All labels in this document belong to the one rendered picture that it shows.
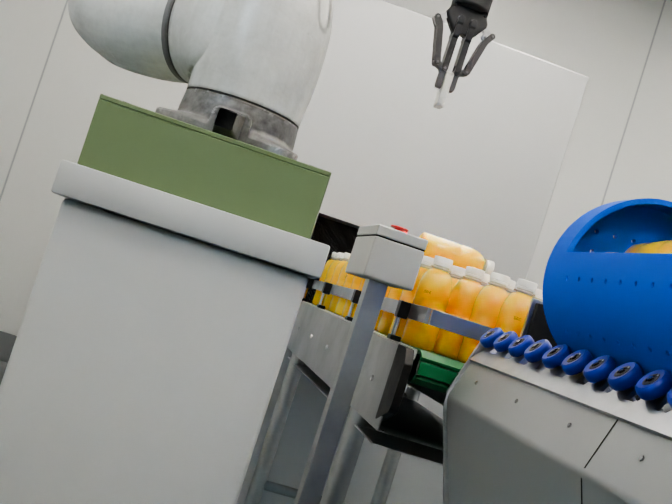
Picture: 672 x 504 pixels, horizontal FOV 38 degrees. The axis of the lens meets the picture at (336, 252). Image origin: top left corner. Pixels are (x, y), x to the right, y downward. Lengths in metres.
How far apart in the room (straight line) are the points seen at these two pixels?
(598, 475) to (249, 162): 0.54
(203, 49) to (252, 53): 0.07
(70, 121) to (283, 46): 4.87
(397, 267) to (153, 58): 0.69
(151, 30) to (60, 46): 4.84
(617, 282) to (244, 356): 0.48
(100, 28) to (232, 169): 0.34
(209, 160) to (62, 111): 4.95
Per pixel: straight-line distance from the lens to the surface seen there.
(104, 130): 1.16
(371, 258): 1.80
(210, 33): 1.25
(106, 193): 1.13
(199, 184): 1.14
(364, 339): 1.89
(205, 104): 1.22
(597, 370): 1.32
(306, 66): 1.24
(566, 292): 1.43
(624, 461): 1.17
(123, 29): 1.35
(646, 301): 1.21
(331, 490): 2.12
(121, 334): 1.13
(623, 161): 6.23
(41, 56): 6.17
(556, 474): 1.30
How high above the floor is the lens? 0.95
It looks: 3 degrees up
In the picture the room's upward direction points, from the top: 18 degrees clockwise
